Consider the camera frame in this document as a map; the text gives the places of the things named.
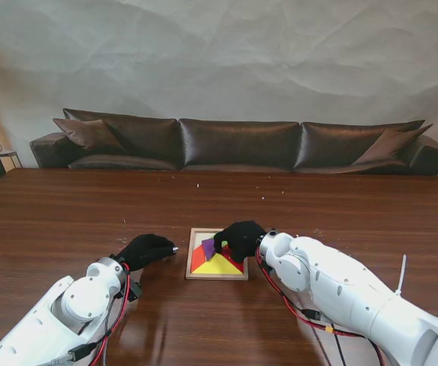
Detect dark brown leather sofa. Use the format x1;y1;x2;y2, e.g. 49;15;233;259
29;108;438;177

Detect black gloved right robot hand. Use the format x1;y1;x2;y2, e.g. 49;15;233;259
213;220;268;264

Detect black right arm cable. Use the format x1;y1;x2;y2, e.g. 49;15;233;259
305;308;347;366

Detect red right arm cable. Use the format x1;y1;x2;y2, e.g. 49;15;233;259
254;247;387;366

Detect red left arm cable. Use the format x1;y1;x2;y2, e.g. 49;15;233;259
77;262;132;366

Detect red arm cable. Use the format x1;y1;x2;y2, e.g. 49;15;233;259
254;247;387;366
77;262;132;366

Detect small side table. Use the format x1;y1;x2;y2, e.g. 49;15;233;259
0;143;24;171

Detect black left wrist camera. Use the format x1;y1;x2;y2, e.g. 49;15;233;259
126;281;143;302

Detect large yellow tangram triangle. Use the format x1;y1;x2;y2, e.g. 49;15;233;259
193;253;241;276

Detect purple tangram triangle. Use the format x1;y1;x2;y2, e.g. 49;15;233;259
200;238;223;263

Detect brown sofa cushion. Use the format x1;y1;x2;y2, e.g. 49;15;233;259
53;117;128;156
351;124;434;165

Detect square wooden tangram tray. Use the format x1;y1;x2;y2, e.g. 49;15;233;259
185;227;250;282

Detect orange tangram parallelogram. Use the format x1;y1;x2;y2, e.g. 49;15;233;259
190;246;207;274

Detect large red tangram triangle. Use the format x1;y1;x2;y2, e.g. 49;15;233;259
220;246;245;274

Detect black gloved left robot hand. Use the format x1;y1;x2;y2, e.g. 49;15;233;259
115;233;180;272

